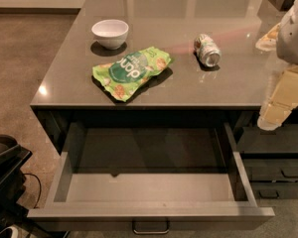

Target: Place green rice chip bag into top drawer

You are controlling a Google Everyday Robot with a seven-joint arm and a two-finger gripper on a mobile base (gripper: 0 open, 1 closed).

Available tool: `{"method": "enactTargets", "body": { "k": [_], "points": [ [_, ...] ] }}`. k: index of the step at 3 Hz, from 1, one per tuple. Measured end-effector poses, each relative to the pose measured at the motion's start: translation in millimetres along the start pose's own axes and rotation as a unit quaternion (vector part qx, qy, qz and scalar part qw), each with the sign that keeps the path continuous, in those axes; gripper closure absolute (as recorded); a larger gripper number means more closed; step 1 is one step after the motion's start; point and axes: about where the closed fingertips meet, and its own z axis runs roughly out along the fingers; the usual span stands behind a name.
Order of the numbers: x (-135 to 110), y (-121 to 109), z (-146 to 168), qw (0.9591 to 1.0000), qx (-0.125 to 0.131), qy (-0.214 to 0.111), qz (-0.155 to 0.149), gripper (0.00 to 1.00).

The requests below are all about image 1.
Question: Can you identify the green rice chip bag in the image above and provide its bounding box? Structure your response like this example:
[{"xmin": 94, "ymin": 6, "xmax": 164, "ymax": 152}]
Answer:
[{"xmin": 92, "ymin": 47, "xmax": 172, "ymax": 102}]

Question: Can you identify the grey cabinet counter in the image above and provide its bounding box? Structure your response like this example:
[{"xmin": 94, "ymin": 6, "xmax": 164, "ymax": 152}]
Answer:
[{"xmin": 31, "ymin": 0, "xmax": 298, "ymax": 153}]

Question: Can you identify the dark metal drawer handle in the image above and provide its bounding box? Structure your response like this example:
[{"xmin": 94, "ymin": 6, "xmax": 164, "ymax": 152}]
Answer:
[{"xmin": 132, "ymin": 221, "xmax": 170, "ymax": 235}]

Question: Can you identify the white ceramic bowl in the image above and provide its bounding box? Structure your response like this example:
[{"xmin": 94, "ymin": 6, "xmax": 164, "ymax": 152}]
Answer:
[{"xmin": 91, "ymin": 19, "xmax": 129, "ymax": 50}]

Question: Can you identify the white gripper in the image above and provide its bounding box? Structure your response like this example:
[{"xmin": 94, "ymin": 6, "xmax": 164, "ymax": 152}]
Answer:
[{"xmin": 255, "ymin": 0, "xmax": 298, "ymax": 131}]

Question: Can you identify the green white soda can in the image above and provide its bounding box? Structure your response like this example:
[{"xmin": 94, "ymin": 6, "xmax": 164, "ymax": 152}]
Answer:
[{"xmin": 194, "ymin": 34, "xmax": 222, "ymax": 67}]

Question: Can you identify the lower right drawer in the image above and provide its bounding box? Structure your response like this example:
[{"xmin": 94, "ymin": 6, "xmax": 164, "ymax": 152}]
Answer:
[{"xmin": 243, "ymin": 159, "xmax": 298, "ymax": 182}]

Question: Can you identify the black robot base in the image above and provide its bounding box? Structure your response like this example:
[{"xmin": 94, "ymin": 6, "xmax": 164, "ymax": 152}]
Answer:
[{"xmin": 0, "ymin": 135, "xmax": 32, "ymax": 231}]

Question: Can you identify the bottom right drawer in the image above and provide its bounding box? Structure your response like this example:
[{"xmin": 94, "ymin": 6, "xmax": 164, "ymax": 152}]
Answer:
[{"xmin": 251, "ymin": 182, "xmax": 298, "ymax": 199}]

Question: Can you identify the black cable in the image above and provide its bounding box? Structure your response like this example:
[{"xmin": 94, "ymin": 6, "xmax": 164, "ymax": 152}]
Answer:
[{"xmin": 22, "ymin": 173, "xmax": 43, "ymax": 210}]

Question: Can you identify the open grey top drawer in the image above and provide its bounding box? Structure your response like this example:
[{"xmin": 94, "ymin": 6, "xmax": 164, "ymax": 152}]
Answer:
[{"xmin": 28, "ymin": 123, "xmax": 274, "ymax": 232}]

